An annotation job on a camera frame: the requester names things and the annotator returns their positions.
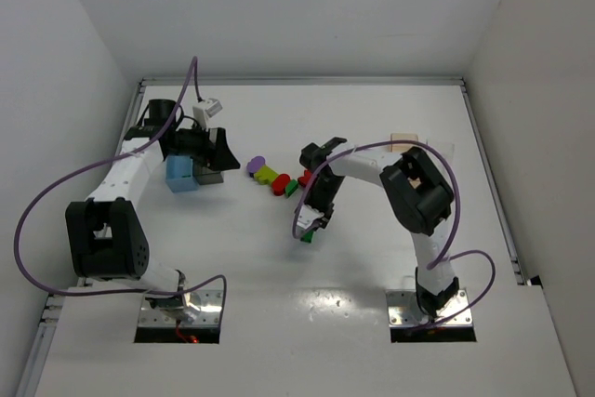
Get green lego brick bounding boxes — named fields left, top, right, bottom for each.
left=300, top=229, right=316, bottom=244

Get purple rounded lego brick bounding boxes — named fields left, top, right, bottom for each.
left=246, top=155, right=266, bottom=178

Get lime green lego bricks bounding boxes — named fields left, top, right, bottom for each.
left=253, top=165, right=279, bottom=185

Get red rounded lego brick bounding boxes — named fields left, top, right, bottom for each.
left=271, top=174, right=291, bottom=196

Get small green lego wedge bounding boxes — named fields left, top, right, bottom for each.
left=284, top=179, right=299, bottom=197

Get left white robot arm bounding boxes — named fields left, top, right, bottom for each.
left=65, top=99, right=240, bottom=301

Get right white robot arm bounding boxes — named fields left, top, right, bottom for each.
left=292, top=137, right=459, bottom=320

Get red arch lego brick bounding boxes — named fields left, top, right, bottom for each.
left=297, top=169, right=312, bottom=188

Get dark smoky plastic bin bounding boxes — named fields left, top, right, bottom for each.
left=192, top=165, right=224, bottom=186

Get blue plastic bin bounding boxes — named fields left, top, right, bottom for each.
left=165, top=155, right=198, bottom=193

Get wooden tan bin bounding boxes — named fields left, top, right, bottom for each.
left=390, top=133, right=419, bottom=153

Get clear plastic bin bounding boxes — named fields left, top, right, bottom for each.
left=426, top=139, right=455, bottom=163

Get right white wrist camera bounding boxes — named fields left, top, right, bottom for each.
left=294, top=205, right=324, bottom=238

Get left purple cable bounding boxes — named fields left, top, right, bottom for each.
left=13, top=55, right=228, bottom=310

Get purple cable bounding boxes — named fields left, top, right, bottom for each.
left=291, top=139, right=496, bottom=336
left=13, top=55, right=228, bottom=310

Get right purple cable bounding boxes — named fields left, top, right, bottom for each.
left=291, top=139, right=496, bottom=336

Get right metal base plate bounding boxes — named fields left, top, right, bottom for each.
left=387, top=289, right=474, bottom=327

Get metal base plate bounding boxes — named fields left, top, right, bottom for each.
left=138, top=289, right=224, bottom=329
left=387, top=289, right=474, bottom=327

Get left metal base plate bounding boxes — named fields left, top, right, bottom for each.
left=138, top=289, right=224, bottom=329

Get aluminium frame rail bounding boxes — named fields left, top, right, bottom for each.
left=33, top=77, right=531, bottom=396

